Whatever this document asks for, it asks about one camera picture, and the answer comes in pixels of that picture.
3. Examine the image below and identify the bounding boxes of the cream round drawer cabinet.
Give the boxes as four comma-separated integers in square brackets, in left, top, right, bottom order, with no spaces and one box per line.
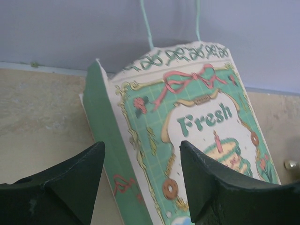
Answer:
[284,160,300,170]

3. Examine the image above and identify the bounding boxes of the green cake paper bag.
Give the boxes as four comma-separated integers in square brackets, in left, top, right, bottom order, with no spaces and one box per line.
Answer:
[78,0,282,225]

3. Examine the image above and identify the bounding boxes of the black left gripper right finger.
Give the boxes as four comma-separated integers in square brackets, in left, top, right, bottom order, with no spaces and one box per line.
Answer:
[180,141,300,225]

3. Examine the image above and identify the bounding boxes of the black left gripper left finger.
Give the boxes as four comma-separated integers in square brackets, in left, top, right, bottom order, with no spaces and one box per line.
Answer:
[0,142,105,225]

